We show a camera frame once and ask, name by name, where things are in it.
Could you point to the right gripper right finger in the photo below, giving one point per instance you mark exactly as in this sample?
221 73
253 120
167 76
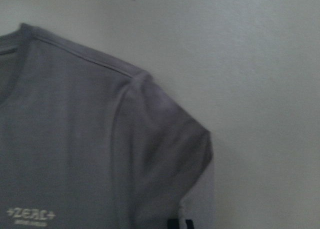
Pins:
189 224

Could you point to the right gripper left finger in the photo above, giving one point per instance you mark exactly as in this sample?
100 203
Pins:
173 223

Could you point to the dark brown t-shirt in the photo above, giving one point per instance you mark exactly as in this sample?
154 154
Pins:
88 141

